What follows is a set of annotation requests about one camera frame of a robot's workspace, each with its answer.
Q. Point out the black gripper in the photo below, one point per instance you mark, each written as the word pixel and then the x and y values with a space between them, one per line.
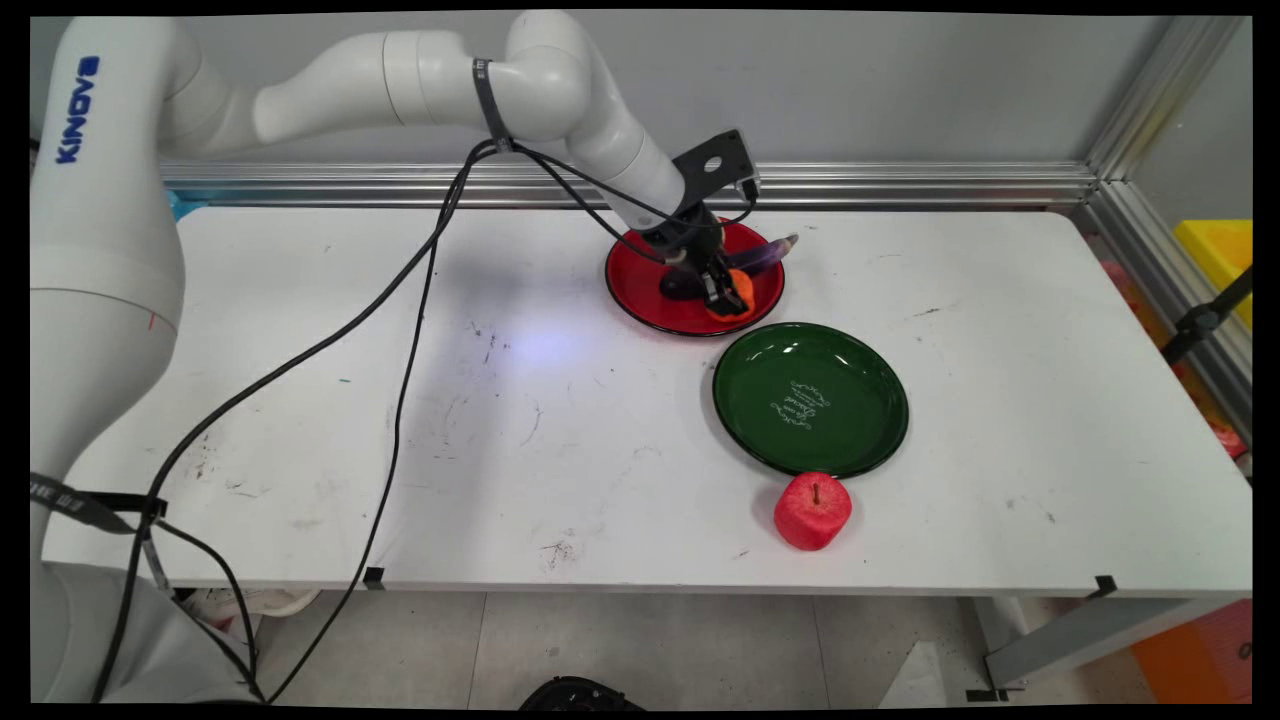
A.
pixel 685 240

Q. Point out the orange toy fruit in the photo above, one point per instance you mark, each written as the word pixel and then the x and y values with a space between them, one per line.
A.
pixel 733 295

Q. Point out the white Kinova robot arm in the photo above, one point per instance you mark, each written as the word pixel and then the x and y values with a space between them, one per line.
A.
pixel 100 260

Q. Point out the purple toy eggplant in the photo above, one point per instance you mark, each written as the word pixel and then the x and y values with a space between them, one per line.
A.
pixel 765 252

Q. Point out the red round plate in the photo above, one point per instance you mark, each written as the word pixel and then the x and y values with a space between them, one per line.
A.
pixel 640 285

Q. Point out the green round plate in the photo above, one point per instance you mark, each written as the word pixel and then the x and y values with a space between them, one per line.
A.
pixel 810 400

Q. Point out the red toy apple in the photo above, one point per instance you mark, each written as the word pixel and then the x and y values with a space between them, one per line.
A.
pixel 812 512

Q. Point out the black shoe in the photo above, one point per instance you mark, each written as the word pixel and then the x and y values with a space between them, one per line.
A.
pixel 580 695

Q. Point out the black clamp rod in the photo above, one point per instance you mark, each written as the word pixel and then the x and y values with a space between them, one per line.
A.
pixel 1200 320

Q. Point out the grey table leg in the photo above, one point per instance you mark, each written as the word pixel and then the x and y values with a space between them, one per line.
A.
pixel 1080 635

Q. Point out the yellow plastic box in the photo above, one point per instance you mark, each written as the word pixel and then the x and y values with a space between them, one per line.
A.
pixel 1220 250

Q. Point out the white shoe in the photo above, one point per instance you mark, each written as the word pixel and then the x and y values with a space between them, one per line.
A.
pixel 250 603

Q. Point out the orange box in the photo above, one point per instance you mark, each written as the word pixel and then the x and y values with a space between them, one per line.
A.
pixel 1200 650

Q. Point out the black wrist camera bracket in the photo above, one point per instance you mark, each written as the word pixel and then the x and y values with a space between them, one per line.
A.
pixel 715 160

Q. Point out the aluminium back frame rail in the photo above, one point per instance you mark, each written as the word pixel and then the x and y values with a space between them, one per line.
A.
pixel 900 185

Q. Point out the aluminium side frame rail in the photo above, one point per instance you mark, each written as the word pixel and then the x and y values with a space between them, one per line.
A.
pixel 1160 120

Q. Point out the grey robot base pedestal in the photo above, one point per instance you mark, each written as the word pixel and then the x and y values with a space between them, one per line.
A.
pixel 150 640

